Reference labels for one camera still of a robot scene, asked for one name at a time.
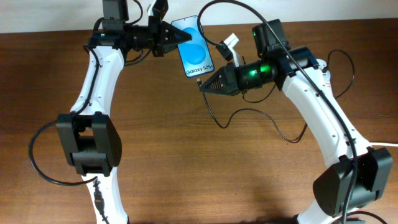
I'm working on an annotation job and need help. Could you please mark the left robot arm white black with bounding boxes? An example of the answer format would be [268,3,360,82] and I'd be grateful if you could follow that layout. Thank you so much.
[56,0,192,223]

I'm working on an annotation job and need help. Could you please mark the blue Samsung Galaxy smartphone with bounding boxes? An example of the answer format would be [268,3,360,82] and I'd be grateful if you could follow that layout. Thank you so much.
[171,16,215,78]

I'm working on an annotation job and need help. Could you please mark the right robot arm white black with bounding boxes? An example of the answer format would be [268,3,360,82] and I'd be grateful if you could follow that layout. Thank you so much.
[199,20,393,223]

